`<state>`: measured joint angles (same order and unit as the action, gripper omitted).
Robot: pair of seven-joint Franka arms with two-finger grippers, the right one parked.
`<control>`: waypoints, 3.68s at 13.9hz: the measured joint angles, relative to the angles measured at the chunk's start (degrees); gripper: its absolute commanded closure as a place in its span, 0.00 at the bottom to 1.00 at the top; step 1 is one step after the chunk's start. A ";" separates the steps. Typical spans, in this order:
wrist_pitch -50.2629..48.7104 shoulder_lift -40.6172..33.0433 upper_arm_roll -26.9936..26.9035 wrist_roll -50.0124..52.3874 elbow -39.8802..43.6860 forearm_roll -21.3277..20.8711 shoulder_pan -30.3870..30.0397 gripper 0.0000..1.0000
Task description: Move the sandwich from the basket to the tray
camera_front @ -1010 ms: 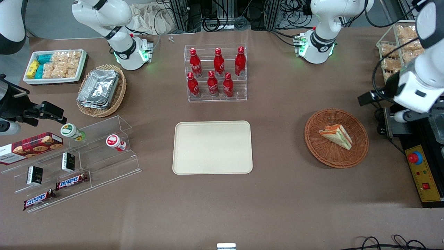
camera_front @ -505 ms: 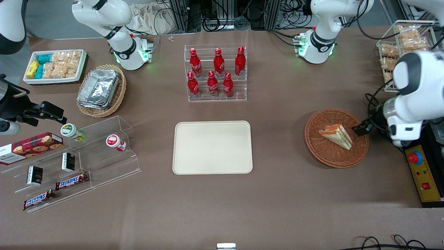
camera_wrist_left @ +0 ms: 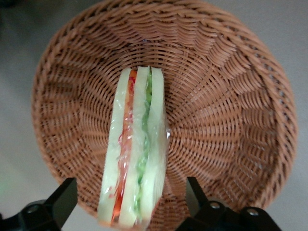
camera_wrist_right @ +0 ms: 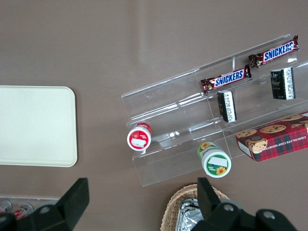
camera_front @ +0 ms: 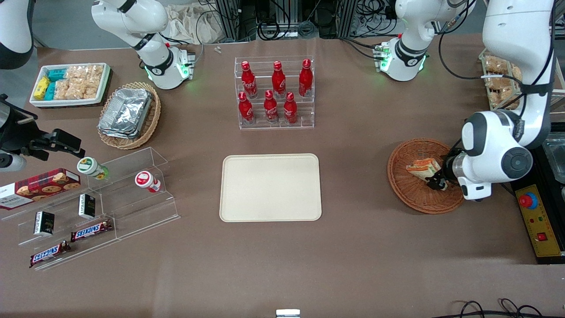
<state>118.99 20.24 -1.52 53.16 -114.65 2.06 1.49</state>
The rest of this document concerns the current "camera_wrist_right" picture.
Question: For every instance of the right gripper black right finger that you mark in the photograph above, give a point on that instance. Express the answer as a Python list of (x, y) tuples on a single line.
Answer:
[(205, 197)]

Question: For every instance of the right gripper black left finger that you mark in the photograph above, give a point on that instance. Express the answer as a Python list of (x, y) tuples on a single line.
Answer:
[(77, 199)]

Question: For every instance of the aluminium foil tray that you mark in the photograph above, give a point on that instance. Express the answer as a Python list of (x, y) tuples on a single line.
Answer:
[(188, 216)]

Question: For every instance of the light wicker basket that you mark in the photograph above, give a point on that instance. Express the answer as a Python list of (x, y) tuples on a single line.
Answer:
[(173, 207)]

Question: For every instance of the beige plastic tray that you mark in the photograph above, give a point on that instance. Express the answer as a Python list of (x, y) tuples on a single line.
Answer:
[(36, 125)]

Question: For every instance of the green lidded snack cup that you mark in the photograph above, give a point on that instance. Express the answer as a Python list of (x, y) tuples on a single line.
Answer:
[(216, 163)]

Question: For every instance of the clear acrylic bottle rack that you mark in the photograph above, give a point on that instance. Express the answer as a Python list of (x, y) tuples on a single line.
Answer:
[(36, 199)]

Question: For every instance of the red lidded snack cup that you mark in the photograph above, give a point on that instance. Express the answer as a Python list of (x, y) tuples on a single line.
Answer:
[(139, 139)]

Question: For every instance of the red tartan cookie box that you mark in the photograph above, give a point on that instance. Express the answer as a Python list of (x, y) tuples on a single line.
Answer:
[(276, 142)]

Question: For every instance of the small black carton box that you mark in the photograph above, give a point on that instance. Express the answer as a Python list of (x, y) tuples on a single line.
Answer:
[(282, 83), (227, 106)]

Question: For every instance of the clear acrylic stepped shelf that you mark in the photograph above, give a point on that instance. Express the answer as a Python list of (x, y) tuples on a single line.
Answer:
[(168, 101)]

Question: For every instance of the Snickers chocolate bar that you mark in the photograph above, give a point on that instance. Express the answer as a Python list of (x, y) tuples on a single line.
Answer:
[(276, 53), (228, 78)]

